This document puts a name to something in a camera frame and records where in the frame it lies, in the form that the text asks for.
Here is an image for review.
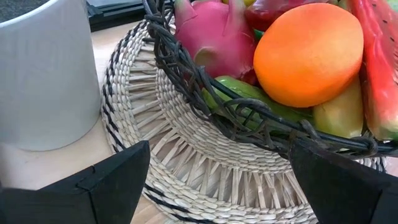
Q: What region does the dark wicker basket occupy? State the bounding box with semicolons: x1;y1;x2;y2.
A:
141;0;398;159

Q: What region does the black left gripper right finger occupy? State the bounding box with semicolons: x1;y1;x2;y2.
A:
288;139;398;224

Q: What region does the watermelon slice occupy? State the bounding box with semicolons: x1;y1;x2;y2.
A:
346;0;398;141

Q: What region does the black table frame rail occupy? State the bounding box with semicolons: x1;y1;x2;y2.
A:
85;0;147;32

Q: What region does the yellow squash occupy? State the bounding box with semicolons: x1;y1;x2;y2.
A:
312;76;365;139

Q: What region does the orange fruit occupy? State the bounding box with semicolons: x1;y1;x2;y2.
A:
252;2;364;109

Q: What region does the green speckled pear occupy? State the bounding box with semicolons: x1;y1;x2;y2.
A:
221;0;256;7

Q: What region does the round woven straw placemat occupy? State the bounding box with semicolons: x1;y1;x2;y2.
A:
99;18;388;224

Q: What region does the green cucumber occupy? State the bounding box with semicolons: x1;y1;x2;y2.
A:
201;75;315;131

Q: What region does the pink dragon fruit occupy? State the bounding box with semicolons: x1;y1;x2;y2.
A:
173;0;258;82

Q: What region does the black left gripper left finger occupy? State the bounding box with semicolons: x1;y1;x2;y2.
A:
0;140;151;224

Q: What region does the red bell pepper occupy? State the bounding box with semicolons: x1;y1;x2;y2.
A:
244;0;330;32

